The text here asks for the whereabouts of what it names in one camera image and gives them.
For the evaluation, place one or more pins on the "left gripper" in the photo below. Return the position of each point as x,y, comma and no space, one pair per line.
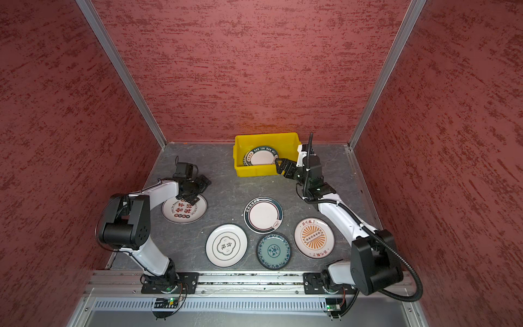
203,187

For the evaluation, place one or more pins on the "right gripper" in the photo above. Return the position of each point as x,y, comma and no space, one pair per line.
292,165

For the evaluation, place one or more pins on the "green rim HAO WEI plate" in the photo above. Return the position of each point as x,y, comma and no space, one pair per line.
259,156

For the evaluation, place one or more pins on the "white plate red characters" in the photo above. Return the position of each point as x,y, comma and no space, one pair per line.
182,212

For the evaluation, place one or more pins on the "green red ring plate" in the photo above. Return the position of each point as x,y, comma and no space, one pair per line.
263,215

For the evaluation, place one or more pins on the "white plate flower outline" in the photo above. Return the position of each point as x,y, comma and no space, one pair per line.
227,245

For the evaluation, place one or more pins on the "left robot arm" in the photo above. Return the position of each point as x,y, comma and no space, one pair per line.
125,225

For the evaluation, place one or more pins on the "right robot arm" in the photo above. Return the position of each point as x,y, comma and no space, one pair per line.
372,266

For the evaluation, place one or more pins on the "yellow plastic bin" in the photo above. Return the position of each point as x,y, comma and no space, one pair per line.
286,145

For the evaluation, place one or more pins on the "white plate orange sunburst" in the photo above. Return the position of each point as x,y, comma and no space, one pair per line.
314,238

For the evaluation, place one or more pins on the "teal patterned small plate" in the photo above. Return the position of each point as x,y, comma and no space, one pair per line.
273,251

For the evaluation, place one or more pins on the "left circuit board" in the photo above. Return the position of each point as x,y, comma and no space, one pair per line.
162,304

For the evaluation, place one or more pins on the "circuit board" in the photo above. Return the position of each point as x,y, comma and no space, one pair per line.
335,304
162,304

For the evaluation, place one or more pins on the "right circuit board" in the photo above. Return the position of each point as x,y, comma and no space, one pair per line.
335,304

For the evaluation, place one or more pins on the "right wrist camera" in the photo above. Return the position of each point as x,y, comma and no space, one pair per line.
305,155

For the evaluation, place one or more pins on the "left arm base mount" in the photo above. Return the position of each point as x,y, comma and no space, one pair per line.
179,283

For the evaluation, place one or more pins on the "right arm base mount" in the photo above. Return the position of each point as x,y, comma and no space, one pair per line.
321,284

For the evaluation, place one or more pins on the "aluminium rail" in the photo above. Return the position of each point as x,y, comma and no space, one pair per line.
203,284

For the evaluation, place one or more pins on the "left corner aluminium post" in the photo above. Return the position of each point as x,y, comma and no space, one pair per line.
95,22

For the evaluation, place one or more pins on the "corner aluminium post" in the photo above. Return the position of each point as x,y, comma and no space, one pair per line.
95,22
406,27

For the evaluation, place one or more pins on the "white slotted cable duct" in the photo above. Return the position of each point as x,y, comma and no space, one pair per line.
234,305

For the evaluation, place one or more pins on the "right corner aluminium post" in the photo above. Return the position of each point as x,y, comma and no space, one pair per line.
406,27

